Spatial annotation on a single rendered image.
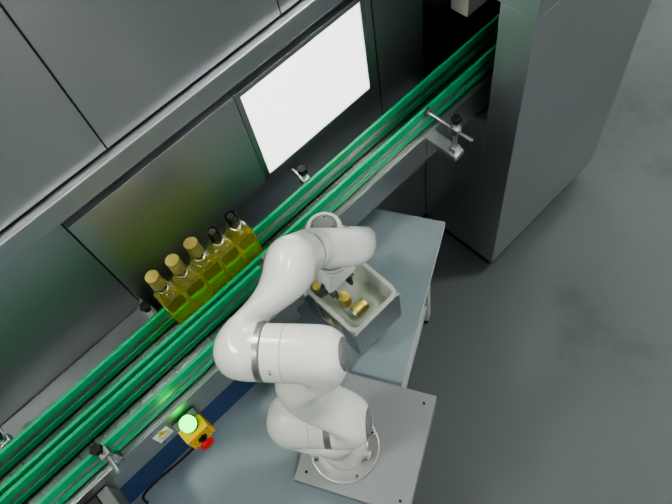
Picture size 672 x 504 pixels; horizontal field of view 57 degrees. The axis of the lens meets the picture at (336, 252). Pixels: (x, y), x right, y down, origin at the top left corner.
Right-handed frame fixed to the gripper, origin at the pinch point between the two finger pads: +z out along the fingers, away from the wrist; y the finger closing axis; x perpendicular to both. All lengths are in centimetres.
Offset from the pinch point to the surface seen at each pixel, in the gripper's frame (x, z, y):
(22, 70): -38, -78, 26
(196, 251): -21.4, -26.4, 22.4
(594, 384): 64, 105, -61
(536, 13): 2, -38, -74
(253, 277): -16.5, -7.0, 15.0
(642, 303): 59, 105, -103
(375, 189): -15.2, 3.4, -30.3
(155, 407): -11, -4, 55
